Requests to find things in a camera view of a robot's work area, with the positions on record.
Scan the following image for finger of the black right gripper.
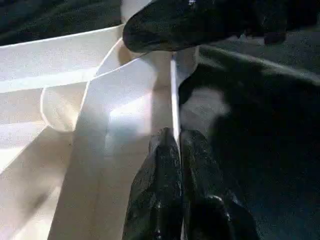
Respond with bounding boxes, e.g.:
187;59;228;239
122;0;289;53

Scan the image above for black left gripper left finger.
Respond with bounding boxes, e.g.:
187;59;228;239
122;126;185;240

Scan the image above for black mat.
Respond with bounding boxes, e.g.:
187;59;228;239
0;0;320;240

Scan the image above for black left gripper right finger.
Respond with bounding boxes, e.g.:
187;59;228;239
179;129;261;240

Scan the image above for white plastic table top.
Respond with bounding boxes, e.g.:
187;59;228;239
0;23;201;240

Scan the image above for white plastic table leg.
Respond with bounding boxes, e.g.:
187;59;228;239
120;0;156;26

